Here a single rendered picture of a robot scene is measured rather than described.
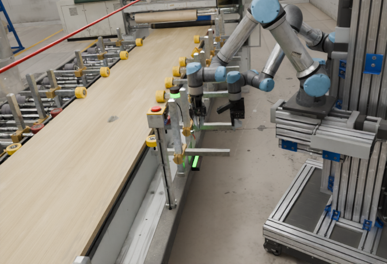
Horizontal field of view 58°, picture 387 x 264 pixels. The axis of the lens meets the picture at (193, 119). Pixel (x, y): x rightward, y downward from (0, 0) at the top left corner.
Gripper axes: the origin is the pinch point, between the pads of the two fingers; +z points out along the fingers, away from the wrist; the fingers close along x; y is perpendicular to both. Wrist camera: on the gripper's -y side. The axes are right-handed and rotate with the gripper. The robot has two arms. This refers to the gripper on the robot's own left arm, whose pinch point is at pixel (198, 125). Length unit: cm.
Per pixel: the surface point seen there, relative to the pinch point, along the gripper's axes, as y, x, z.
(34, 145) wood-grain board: -20, -92, 5
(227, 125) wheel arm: -12.8, 18.6, 9.4
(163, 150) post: 31.5, -21.3, -7.5
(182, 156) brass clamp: 8.1, -11.8, 12.3
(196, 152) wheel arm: 5.6, -3.9, 12.9
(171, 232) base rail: 47, -24, 26
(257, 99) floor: -223, 110, 95
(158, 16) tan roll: -286, 4, -11
